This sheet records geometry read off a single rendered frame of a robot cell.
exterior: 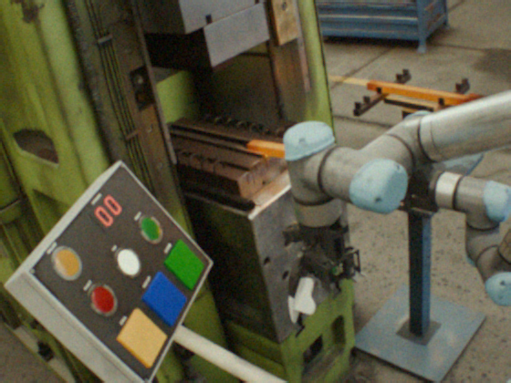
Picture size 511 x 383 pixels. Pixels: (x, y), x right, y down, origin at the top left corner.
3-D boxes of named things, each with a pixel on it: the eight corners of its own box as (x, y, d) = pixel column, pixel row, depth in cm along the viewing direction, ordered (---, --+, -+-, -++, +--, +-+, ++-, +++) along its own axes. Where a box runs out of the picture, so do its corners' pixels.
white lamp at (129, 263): (146, 267, 100) (139, 248, 98) (127, 282, 97) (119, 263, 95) (136, 262, 102) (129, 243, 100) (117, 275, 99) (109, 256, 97)
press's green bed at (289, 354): (360, 364, 205) (352, 270, 181) (299, 433, 183) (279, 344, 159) (251, 315, 240) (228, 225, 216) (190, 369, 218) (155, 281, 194)
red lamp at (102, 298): (122, 305, 92) (114, 285, 90) (101, 320, 89) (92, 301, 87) (111, 298, 94) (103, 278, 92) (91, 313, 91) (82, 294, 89)
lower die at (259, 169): (292, 165, 154) (286, 137, 150) (242, 202, 142) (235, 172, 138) (187, 139, 181) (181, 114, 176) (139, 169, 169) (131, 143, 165)
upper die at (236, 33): (269, 38, 136) (263, 2, 132) (212, 67, 124) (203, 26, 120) (161, 33, 163) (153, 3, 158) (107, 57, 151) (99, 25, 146)
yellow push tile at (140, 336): (167, 335, 97) (138, 307, 94) (151, 367, 91) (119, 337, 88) (161, 338, 98) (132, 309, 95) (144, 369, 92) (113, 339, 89)
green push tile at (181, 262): (205, 264, 113) (180, 237, 110) (192, 289, 107) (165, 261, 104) (199, 267, 114) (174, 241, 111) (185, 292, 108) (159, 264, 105)
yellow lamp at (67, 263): (87, 269, 90) (78, 247, 87) (65, 284, 87) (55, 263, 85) (77, 263, 91) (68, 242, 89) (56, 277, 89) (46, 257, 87)
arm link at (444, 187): (451, 187, 108) (466, 167, 113) (431, 182, 111) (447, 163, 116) (452, 218, 112) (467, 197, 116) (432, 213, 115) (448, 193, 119)
